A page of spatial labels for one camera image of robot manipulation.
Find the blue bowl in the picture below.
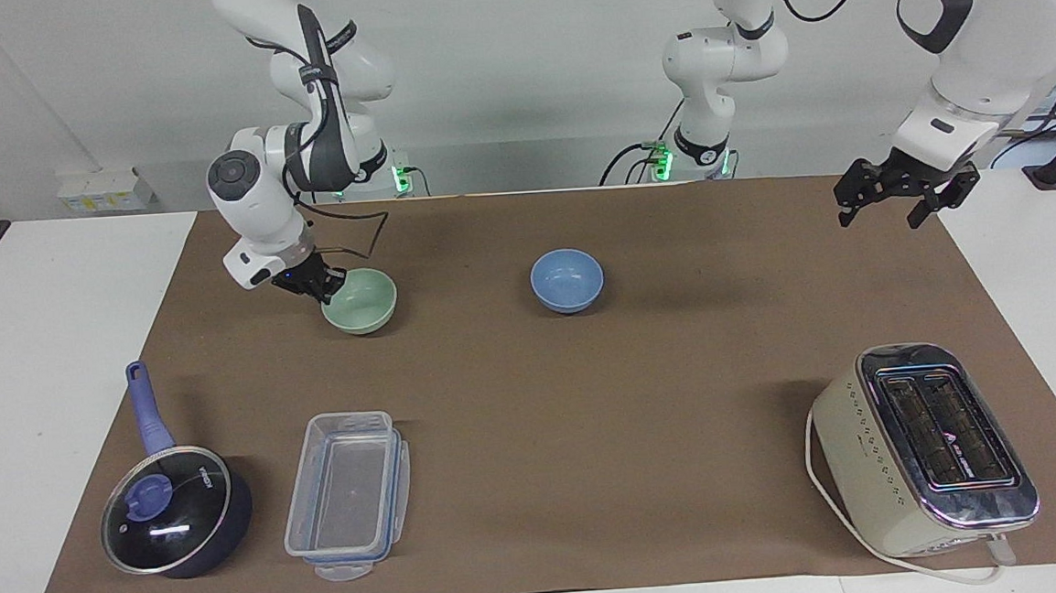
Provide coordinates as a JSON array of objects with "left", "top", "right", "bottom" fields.
[{"left": 528, "top": 246, "right": 607, "bottom": 318}]

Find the green bowl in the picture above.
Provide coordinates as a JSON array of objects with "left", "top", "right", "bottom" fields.
[{"left": 318, "top": 266, "right": 401, "bottom": 339}]

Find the cream toaster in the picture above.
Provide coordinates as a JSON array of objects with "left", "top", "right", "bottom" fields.
[{"left": 805, "top": 335, "right": 1045, "bottom": 565}]

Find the glass lid with blue knob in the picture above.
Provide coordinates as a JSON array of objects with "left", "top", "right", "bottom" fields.
[{"left": 96, "top": 442, "right": 237, "bottom": 578}]

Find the clear plastic food container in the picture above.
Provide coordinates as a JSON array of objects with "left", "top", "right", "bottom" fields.
[{"left": 275, "top": 407, "right": 418, "bottom": 587}]

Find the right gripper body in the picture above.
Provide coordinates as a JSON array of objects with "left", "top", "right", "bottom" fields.
[{"left": 270, "top": 252, "right": 328, "bottom": 297}]

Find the dark blue saucepan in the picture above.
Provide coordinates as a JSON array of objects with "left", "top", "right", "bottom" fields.
[{"left": 91, "top": 354, "right": 259, "bottom": 585}]

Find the white toaster cable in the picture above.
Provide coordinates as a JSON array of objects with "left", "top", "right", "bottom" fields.
[{"left": 802, "top": 394, "right": 1019, "bottom": 593}]

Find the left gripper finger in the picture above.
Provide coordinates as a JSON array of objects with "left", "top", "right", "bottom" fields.
[
  {"left": 832, "top": 156, "right": 901, "bottom": 229},
  {"left": 903, "top": 164, "right": 985, "bottom": 231}
]

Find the white wall socket box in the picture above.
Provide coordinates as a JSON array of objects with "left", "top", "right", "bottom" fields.
[{"left": 55, "top": 165, "right": 157, "bottom": 217}]

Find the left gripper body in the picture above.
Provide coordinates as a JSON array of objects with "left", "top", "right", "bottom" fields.
[{"left": 882, "top": 145, "right": 955, "bottom": 199}]

